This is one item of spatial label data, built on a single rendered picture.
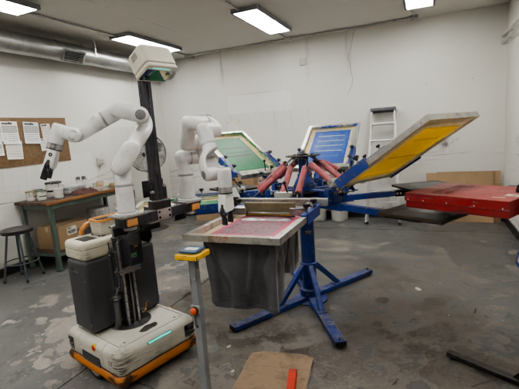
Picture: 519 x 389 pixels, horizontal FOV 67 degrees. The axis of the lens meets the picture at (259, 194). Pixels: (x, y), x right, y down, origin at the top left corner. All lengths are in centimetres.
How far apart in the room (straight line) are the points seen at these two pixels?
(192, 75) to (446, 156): 461
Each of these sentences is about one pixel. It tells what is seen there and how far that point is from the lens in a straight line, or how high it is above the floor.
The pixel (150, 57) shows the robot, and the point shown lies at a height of 195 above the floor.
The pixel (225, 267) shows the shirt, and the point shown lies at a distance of 228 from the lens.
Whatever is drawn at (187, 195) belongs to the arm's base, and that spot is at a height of 117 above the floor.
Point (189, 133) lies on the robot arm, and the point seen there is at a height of 155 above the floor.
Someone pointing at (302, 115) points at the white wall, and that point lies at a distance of 680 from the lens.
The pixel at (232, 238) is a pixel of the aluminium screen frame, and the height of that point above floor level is 98.
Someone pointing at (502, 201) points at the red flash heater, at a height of 110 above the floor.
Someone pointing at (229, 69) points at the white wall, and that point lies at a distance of 737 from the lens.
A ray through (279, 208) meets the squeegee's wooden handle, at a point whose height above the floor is 102.
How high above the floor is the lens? 153
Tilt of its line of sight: 9 degrees down
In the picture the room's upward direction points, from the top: 4 degrees counter-clockwise
